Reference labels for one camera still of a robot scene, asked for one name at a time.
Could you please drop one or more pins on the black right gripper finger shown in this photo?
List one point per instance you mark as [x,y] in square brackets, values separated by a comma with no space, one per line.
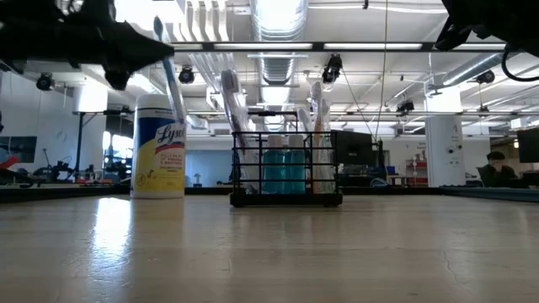
[455,33]

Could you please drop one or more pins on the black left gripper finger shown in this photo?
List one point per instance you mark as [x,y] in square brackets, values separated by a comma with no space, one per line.
[135,59]
[126,38]

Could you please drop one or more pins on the black monitor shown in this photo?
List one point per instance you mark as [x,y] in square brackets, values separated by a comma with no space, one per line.
[358,151]
[528,145]

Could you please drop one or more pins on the green toothbrush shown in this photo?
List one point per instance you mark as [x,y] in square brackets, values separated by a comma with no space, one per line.
[304,120]
[330,177]

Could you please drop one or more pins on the Lysol disinfecting wipes canister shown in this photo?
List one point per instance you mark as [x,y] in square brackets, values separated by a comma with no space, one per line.
[158,160]

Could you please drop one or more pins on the silver corrugated ventilation duct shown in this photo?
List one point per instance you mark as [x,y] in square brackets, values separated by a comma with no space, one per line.
[278,67]

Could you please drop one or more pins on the person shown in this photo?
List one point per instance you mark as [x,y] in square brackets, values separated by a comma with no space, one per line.
[497,172]

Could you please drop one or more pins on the white LED light strip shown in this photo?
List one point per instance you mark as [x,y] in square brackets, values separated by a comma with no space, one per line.
[189,46]
[379,46]
[261,46]

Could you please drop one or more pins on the red shelf unit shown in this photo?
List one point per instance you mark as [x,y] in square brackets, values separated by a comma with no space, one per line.
[417,182]

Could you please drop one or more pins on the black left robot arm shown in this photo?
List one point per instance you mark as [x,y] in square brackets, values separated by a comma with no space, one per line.
[21,33]

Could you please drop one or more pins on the blue mouthwash bottle white cap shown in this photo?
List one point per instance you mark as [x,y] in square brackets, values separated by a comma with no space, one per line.
[295,172]
[273,172]

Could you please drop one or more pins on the black ceiling spotlight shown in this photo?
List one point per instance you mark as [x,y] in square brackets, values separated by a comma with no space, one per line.
[486,77]
[186,76]
[45,81]
[405,107]

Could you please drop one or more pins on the red and black background robot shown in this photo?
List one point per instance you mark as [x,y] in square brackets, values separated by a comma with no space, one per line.
[8,162]

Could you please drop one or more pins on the black overhead camera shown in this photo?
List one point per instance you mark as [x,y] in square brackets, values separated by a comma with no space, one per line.
[332,67]

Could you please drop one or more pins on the white building pillar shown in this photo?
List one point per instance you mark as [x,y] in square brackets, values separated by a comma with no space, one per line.
[442,143]

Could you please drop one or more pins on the silver round air duct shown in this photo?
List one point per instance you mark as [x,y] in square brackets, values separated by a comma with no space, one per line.
[467,71]

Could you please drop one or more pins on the blue metal post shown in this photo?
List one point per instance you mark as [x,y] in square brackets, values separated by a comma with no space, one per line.
[79,143]

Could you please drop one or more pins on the dark wall screen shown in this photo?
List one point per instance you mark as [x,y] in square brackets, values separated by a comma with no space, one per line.
[17,147]

